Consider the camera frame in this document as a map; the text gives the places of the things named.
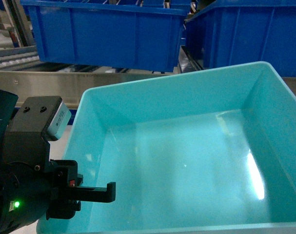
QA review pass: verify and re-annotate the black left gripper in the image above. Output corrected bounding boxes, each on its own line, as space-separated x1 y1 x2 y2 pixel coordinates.
46 160 116 219

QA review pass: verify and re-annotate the teal plastic bin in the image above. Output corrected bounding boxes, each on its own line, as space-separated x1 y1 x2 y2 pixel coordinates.
37 62 296 234

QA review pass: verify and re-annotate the blue bin upper right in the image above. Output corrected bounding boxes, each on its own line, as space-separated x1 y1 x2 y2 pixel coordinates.
186 0 296 77

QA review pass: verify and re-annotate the blue bin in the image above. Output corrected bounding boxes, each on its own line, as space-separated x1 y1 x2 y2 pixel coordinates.
186 0 296 77
21 0 186 72

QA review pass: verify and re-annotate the roller conveyor track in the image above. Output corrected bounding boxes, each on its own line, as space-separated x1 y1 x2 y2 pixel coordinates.
0 46 39 70

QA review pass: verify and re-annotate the blue bin upper left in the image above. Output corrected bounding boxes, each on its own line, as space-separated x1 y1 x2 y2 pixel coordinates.
21 0 186 72

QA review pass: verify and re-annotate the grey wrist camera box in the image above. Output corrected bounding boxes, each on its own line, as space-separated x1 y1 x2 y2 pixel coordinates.
45 100 71 141

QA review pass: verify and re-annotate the stainless steel shelf rail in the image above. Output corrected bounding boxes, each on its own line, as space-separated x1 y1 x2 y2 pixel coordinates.
0 71 162 109

